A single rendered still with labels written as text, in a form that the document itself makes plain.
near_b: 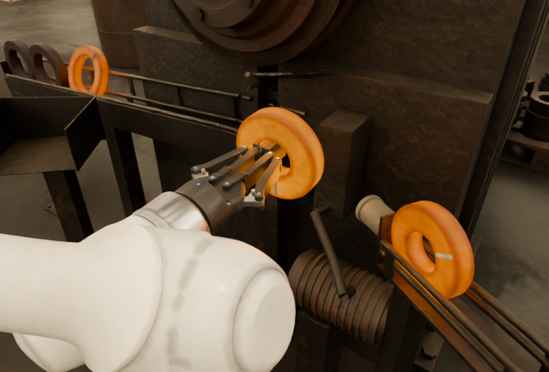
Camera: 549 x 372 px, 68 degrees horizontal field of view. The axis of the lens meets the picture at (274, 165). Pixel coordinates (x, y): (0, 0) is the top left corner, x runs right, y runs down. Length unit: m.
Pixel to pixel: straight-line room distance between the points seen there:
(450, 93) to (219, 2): 0.46
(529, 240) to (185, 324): 1.83
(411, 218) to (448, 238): 0.08
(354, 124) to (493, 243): 1.21
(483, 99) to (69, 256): 0.73
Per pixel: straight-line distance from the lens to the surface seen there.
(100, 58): 1.46
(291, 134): 0.60
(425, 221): 0.66
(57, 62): 1.60
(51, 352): 0.43
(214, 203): 0.51
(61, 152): 1.26
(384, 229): 0.74
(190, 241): 0.30
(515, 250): 1.94
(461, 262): 0.65
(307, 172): 0.62
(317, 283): 0.87
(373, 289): 0.86
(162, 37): 1.22
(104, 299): 0.29
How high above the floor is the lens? 1.16
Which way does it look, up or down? 32 degrees down
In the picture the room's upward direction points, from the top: straight up
